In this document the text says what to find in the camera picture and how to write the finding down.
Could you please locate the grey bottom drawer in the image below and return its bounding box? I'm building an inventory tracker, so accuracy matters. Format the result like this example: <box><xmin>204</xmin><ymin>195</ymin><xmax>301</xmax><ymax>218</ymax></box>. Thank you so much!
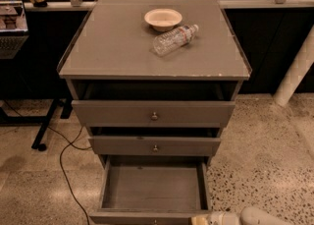
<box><xmin>90</xmin><ymin>155</ymin><xmax>212</xmax><ymax>225</ymax></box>

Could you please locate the grey drawer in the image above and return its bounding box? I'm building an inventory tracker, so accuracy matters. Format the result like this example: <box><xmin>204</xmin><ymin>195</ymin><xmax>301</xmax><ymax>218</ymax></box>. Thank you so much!
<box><xmin>72</xmin><ymin>100</ymin><xmax>235</xmax><ymax>128</ymax></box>
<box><xmin>90</xmin><ymin>155</ymin><xmax>212</xmax><ymax>225</ymax></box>
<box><xmin>88</xmin><ymin>136</ymin><xmax>220</xmax><ymax>156</ymax></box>

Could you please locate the grey middle drawer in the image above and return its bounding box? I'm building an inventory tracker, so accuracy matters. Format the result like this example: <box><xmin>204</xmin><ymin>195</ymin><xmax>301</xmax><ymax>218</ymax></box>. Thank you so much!
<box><xmin>88</xmin><ymin>136</ymin><xmax>220</xmax><ymax>156</ymax></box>

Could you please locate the grey drawer cabinet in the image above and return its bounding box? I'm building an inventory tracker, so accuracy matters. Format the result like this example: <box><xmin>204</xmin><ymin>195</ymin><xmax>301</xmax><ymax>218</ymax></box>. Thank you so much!
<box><xmin>56</xmin><ymin>0</ymin><xmax>253</xmax><ymax>168</ymax></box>

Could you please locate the grey top drawer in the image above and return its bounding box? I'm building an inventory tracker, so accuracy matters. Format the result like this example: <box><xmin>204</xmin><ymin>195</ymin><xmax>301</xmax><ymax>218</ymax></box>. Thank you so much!
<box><xmin>72</xmin><ymin>100</ymin><xmax>235</xmax><ymax>128</ymax></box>

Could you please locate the clear plastic water bottle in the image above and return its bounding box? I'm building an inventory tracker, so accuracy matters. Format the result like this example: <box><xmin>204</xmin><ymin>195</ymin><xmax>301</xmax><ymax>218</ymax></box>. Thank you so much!
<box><xmin>153</xmin><ymin>25</ymin><xmax>199</xmax><ymax>56</ymax></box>

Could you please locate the white diagonal pillar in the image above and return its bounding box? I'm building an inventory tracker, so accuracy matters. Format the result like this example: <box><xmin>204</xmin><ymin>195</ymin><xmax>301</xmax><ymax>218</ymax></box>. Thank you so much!
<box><xmin>273</xmin><ymin>26</ymin><xmax>314</xmax><ymax>106</ymax></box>

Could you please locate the white paper bowl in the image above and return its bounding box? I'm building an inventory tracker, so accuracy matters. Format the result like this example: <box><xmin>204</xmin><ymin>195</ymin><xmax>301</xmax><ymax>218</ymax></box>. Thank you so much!
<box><xmin>144</xmin><ymin>9</ymin><xmax>183</xmax><ymax>32</ymax></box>

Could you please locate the open laptop computer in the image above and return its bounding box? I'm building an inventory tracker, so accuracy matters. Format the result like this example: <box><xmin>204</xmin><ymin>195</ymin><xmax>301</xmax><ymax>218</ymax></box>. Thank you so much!
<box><xmin>0</xmin><ymin>0</ymin><xmax>29</xmax><ymax>60</ymax></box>

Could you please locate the black floor cable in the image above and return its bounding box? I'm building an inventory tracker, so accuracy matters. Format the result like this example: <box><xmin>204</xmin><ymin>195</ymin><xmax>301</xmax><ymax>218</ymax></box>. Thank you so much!
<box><xmin>2</xmin><ymin>100</ymin><xmax>92</xmax><ymax>225</ymax></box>

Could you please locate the black desk frame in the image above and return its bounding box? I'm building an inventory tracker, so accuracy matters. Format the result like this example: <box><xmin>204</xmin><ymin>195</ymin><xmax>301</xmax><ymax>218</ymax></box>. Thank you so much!
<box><xmin>0</xmin><ymin>99</ymin><xmax>73</xmax><ymax>151</ymax></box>

